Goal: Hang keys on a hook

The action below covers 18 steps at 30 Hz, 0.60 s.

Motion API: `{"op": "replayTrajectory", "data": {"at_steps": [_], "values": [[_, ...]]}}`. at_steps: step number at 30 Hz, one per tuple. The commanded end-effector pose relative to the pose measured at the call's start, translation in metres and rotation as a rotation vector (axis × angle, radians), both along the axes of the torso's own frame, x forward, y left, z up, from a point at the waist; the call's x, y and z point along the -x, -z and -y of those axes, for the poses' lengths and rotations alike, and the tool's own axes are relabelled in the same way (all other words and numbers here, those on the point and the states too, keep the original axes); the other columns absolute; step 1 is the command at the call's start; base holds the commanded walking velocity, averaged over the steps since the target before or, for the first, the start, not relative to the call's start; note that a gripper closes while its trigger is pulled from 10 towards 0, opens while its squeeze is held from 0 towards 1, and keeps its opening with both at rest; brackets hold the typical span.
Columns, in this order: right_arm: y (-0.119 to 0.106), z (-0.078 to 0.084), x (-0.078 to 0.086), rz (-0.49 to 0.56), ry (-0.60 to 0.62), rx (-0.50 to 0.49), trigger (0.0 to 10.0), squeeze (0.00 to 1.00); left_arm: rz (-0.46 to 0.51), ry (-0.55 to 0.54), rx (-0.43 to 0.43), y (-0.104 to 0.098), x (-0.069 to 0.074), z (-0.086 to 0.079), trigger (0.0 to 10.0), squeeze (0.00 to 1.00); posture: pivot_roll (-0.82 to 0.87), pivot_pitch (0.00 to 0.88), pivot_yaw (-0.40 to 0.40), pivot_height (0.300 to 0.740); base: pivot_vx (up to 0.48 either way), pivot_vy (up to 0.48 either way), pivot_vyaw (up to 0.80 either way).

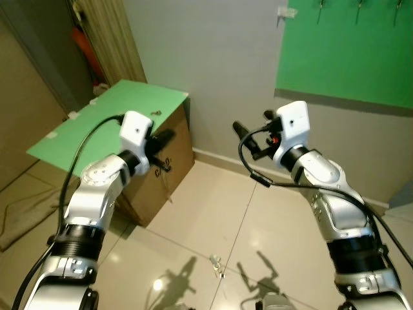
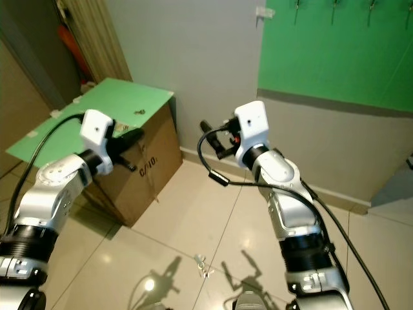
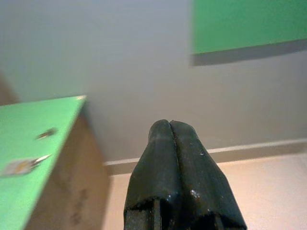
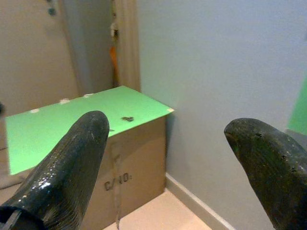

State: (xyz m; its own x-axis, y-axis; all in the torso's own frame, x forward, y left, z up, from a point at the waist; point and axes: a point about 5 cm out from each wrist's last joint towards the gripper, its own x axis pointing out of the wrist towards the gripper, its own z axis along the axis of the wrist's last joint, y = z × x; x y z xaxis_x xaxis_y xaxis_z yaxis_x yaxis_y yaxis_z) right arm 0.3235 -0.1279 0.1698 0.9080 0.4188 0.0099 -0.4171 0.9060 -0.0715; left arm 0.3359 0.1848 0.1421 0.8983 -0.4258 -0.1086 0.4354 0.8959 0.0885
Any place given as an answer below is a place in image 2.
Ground green board on box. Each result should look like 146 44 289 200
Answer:
5 77 175 178

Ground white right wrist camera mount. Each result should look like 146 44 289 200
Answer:
234 101 269 162

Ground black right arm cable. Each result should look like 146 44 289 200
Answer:
198 128 391 310

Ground brown cardboard box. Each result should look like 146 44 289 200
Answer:
87 102 185 228

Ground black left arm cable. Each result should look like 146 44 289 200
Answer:
0 114 86 259

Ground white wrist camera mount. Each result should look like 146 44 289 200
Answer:
80 109 117 165
234 101 269 162

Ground grey robot right leg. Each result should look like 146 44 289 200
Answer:
236 291 273 310

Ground wooden door frame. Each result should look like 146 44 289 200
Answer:
61 0 134 85

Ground green wall board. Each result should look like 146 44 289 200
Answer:
257 0 413 114

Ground orange object behind door frame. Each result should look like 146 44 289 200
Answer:
58 25 89 82

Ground white wall clip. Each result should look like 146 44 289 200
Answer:
255 5 276 20

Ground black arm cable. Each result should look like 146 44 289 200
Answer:
198 128 391 310
0 114 86 259

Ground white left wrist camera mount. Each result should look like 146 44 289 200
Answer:
80 109 117 165

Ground small pale floor object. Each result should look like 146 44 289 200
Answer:
194 254 209 276

